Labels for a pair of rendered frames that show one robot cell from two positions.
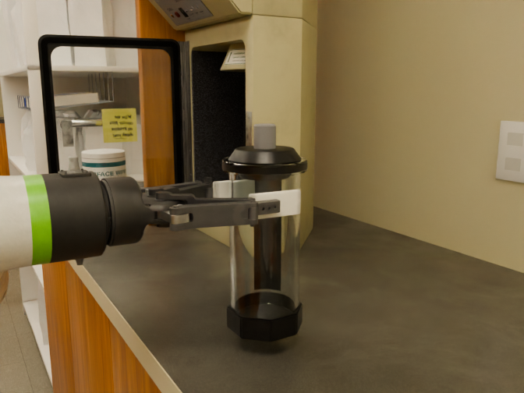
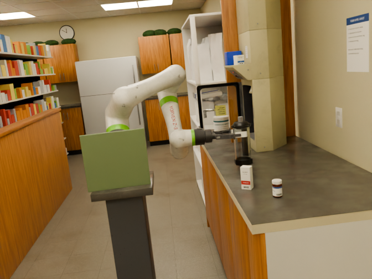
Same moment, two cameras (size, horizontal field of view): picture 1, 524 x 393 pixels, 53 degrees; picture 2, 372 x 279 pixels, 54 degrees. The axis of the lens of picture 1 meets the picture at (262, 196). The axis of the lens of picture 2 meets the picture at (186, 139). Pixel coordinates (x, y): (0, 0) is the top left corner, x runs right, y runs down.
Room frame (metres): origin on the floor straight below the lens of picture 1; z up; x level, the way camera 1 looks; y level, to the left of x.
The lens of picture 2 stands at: (-1.28, -0.66, 1.54)
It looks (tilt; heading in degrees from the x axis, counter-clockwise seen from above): 11 degrees down; 27
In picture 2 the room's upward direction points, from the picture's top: 6 degrees counter-clockwise
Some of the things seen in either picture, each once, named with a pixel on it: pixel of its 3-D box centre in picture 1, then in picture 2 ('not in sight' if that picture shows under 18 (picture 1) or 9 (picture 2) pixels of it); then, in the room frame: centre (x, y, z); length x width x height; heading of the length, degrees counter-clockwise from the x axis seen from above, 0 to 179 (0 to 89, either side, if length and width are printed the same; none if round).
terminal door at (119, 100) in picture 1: (116, 128); (220, 111); (1.19, 0.33, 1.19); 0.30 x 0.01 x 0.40; 113
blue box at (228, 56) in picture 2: not in sight; (233, 58); (1.19, 0.20, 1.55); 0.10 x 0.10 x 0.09; 31
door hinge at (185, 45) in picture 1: (186, 125); (242, 109); (1.25, 0.18, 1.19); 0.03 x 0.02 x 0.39; 31
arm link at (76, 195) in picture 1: (74, 211); (199, 135); (0.54, 0.20, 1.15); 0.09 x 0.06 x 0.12; 31
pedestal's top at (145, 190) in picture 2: not in sight; (124, 185); (0.30, 0.58, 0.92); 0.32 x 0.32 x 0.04; 30
